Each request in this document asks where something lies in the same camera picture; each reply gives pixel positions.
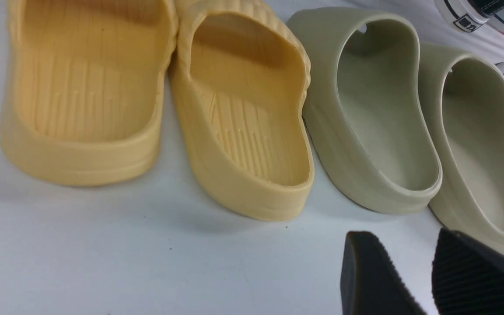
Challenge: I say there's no right olive green slipper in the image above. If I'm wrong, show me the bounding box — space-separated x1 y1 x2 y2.
418 42 504 254

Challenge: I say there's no yellow rubber slipper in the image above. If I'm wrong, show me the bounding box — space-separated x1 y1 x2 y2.
0 0 179 187
169 0 315 221

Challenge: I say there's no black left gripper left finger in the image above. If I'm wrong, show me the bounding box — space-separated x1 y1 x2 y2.
340 231 426 315

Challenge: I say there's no left yellow rubber slipper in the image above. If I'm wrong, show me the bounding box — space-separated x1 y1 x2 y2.
0 0 179 187

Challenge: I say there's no olive green slipper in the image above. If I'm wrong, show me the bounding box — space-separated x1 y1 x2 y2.
287 7 443 215
418 42 504 254

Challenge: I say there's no left olive green slipper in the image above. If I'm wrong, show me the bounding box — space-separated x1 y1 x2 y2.
287 7 443 215

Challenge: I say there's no right yellow rubber slipper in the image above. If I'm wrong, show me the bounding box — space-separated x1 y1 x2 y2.
169 0 315 221

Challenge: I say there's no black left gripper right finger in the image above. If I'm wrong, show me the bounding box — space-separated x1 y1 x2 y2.
431 228 504 315

